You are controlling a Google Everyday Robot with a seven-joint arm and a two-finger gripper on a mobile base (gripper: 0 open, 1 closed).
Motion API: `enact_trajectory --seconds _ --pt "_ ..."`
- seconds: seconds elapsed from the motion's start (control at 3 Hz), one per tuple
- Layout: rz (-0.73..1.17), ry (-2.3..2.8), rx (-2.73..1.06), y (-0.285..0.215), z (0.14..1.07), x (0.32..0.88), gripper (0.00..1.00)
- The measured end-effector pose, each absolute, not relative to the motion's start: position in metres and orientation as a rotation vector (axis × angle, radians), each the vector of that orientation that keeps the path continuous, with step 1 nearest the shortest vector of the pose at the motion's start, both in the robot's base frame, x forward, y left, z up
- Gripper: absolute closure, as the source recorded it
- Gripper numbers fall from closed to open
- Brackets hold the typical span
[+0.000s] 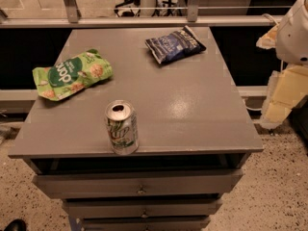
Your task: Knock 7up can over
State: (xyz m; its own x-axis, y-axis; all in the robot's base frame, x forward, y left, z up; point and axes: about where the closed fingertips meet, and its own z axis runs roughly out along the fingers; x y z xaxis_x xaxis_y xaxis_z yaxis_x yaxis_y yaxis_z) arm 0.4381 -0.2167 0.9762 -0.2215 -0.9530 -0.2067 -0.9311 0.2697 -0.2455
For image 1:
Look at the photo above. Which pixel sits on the black shoe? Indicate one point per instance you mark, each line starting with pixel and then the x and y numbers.
pixel 16 225

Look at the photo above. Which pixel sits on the bottom grey drawer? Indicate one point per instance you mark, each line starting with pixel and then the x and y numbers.
pixel 192 223

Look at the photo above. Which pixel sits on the blue chip bag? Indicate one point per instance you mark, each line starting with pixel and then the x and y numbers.
pixel 175 46

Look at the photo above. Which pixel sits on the green snack bag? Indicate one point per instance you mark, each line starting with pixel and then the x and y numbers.
pixel 72 75

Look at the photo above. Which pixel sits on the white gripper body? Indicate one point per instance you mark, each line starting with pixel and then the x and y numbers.
pixel 294 38

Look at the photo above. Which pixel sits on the black office chair base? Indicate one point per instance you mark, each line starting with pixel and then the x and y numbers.
pixel 147 8

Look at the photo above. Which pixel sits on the middle grey drawer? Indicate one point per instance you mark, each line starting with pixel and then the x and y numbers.
pixel 143 208

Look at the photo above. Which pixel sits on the grey drawer cabinet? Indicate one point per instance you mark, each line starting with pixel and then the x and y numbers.
pixel 190 115

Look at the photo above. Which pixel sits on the metal railing frame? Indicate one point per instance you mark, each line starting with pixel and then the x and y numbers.
pixel 96 14

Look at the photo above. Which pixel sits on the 7up soda can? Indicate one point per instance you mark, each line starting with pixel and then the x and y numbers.
pixel 121 124

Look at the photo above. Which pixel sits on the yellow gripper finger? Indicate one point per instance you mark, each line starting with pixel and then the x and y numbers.
pixel 268 40
pixel 285 90

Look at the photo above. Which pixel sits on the grey drawer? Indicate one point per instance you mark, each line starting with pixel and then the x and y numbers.
pixel 192 223
pixel 143 208
pixel 149 183

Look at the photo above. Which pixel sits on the top grey drawer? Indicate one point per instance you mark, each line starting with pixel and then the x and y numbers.
pixel 149 183

